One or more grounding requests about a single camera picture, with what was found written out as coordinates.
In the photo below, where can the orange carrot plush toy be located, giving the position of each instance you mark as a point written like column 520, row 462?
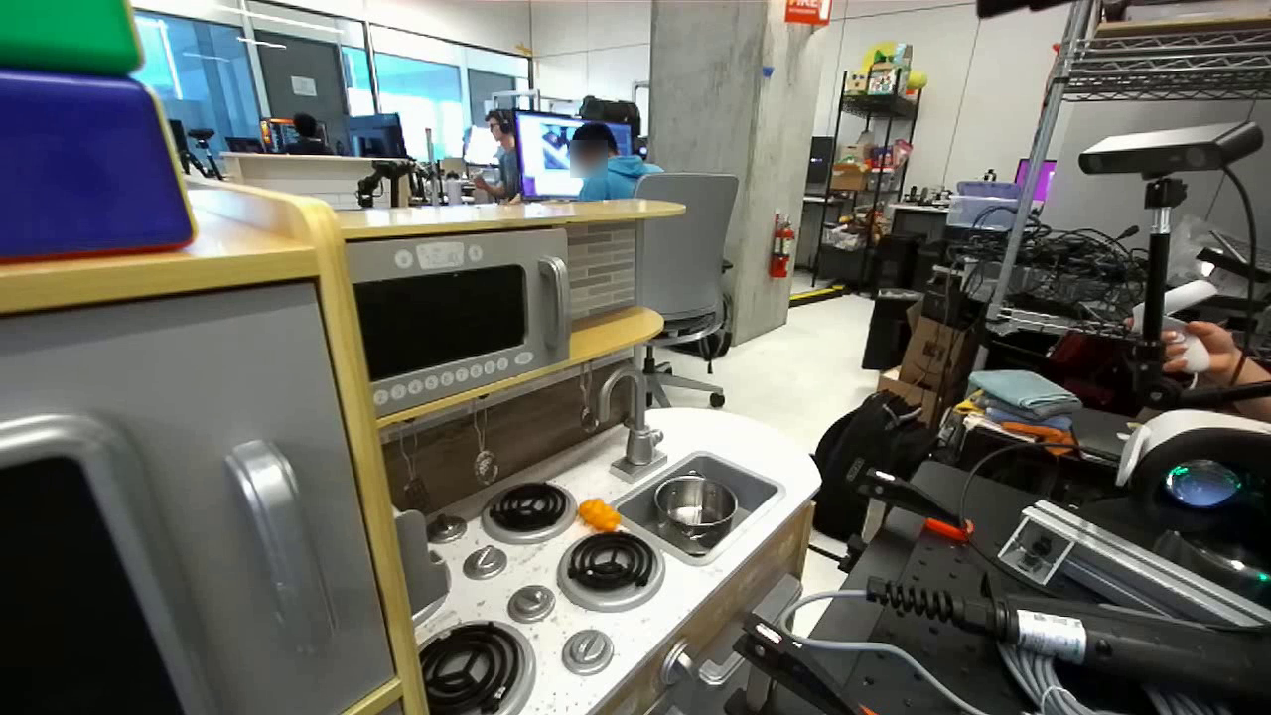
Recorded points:
column 601, row 515

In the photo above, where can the grey toy faucet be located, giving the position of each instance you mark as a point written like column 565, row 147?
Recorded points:
column 622, row 400

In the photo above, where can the small steel pot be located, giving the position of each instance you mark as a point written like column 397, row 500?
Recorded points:
column 694, row 500

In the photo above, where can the grey toy sink basin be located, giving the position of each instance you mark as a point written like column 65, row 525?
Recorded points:
column 696, row 545

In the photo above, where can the toy microwave oven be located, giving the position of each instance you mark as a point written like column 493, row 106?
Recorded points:
column 445, row 316

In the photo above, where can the grey toy oven door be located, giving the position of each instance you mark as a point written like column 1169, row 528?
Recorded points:
column 180, row 521

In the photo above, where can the grey office chair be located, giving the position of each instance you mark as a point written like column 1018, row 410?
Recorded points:
column 679, row 271

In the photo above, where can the red fire extinguisher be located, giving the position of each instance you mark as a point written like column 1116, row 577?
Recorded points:
column 778, row 249

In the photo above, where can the person in blue shirt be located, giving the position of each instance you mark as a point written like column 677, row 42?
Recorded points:
column 604, row 169

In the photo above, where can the black stove burner back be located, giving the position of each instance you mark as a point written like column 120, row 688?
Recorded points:
column 527, row 515

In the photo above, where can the black stove burner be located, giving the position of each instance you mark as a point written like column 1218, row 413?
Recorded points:
column 478, row 667
column 527, row 515
column 610, row 573

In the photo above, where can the black stove burner middle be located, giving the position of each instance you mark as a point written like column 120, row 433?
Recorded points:
column 610, row 573

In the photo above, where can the computer monitor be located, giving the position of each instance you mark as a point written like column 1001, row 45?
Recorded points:
column 545, row 165

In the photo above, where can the black backpack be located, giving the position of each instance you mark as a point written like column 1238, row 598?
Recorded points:
column 878, row 433

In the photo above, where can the black stove burner front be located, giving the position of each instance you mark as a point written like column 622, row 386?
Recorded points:
column 478, row 667

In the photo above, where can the blue plastic bin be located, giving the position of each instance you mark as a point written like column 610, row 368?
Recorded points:
column 85, row 169

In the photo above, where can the green plastic bin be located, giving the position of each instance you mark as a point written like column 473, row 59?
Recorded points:
column 70, row 37

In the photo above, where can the wire storage shelf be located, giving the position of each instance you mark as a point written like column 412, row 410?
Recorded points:
column 874, row 119

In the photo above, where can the silver stereo camera bar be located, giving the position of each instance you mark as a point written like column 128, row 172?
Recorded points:
column 1062, row 545

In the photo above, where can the black camera on stand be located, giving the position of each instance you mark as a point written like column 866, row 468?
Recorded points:
column 1162, row 159

